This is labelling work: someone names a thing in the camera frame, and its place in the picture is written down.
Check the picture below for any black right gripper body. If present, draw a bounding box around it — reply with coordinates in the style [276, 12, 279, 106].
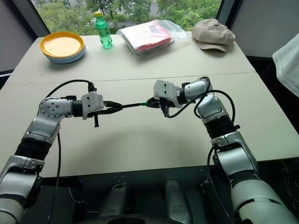
[159, 98, 175, 118]

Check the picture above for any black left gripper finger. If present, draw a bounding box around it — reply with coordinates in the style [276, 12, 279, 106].
[102, 107, 123, 115]
[103, 100, 123, 109]

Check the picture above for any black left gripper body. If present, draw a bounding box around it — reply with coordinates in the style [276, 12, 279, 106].
[89, 100, 111, 128]

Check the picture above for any black marker pen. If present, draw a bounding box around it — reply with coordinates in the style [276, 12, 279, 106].
[114, 102, 143, 110]

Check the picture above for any beige flat cap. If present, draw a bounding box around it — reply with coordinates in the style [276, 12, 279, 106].
[191, 18, 236, 53]

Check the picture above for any light blue plate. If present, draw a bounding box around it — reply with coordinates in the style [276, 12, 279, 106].
[46, 50, 86, 64]
[42, 45, 86, 62]

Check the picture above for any red folded cloth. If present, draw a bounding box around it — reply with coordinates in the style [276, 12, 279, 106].
[121, 20, 175, 54]

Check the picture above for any clear plastic bag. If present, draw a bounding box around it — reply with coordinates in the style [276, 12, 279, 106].
[116, 19, 189, 60]

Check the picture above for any green plastic bottle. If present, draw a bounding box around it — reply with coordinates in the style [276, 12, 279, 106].
[94, 10, 113, 49]

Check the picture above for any yellow plate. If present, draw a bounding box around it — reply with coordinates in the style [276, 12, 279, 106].
[40, 31, 85, 58]

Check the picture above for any dark rounded shape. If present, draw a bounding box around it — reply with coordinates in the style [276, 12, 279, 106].
[99, 182, 134, 219]
[163, 178, 191, 224]

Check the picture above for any white cloth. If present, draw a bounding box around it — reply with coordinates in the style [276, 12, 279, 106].
[272, 32, 299, 99]

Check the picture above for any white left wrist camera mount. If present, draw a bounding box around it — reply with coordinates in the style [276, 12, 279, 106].
[81, 91, 104, 120]

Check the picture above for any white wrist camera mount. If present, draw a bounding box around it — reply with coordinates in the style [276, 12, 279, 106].
[81, 91, 104, 120]
[153, 79, 181, 109]

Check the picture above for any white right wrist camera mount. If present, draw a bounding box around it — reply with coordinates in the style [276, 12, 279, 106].
[153, 79, 181, 109]

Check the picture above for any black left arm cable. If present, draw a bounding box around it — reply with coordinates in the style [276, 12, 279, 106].
[45, 79, 98, 224]

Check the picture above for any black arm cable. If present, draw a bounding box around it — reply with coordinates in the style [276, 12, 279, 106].
[45, 79, 98, 224]
[163, 76, 235, 124]

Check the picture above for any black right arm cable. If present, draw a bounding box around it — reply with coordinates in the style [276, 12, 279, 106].
[163, 76, 235, 124]

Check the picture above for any dark window frame post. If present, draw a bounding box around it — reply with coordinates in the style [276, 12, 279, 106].
[215, 0, 232, 22]
[11, 0, 51, 38]

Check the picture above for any thin black wire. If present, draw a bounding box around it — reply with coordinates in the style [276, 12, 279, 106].
[279, 159, 296, 212]

